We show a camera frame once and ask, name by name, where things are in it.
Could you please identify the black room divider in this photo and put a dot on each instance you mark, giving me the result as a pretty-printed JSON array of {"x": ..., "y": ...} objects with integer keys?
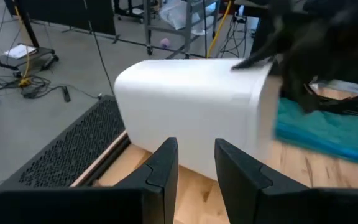
[{"x": 73, "y": 15}]

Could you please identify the clear plastic bag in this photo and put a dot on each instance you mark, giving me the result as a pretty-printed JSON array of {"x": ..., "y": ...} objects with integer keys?
[{"x": 176, "y": 14}]

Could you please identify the black low dolly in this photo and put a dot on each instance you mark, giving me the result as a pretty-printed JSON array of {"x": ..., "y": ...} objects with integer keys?
[{"x": 42, "y": 57}]

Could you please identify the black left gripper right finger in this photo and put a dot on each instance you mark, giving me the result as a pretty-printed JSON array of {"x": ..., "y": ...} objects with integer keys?
[{"x": 291, "y": 208}]

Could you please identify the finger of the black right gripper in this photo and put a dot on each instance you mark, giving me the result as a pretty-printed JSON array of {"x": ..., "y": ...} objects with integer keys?
[{"x": 256, "y": 59}]

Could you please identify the pink ball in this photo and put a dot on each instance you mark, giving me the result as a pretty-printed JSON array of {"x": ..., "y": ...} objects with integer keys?
[{"x": 165, "y": 43}]

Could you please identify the black power brick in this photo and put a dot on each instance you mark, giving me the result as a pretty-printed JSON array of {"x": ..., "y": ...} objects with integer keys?
[{"x": 66, "y": 94}]

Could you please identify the black perforated computer case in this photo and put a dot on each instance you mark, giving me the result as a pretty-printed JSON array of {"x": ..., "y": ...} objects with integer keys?
[{"x": 67, "y": 149}]

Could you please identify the teal trash bag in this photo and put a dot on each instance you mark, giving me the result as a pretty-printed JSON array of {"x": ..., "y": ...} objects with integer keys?
[{"x": 322, "y": 133}]

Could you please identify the white paper sheet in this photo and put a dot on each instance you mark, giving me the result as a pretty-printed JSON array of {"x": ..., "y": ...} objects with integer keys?
[{"x": 20, "y": 51}]

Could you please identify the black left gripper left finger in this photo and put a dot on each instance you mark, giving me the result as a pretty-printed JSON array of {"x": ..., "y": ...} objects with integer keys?
[{"x": 89, "y": 208}]

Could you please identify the grey metal cart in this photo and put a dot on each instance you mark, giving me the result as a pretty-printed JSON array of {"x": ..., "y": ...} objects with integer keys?
[{"x": 187, "y": 18}]

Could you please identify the white plastic trash bin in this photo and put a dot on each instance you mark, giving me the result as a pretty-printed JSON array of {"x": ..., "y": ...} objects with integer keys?
[{"x": 191, "y": 102}]

